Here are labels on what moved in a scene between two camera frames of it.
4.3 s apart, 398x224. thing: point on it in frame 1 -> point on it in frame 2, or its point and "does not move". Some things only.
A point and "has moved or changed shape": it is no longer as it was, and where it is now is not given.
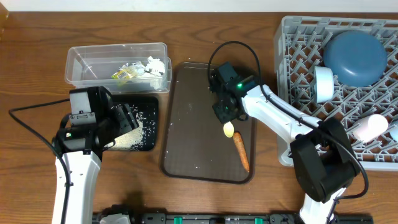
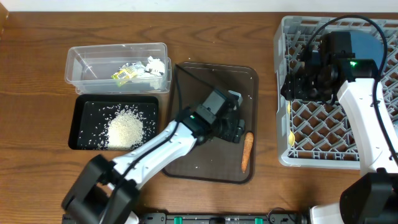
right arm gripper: [224, 117] -> [294, 84]
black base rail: [232, 218] does not move
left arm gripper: [127, 118] -> [239, 127]
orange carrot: [239, 140] has moved or changed shape
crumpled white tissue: [156, 65] does not move
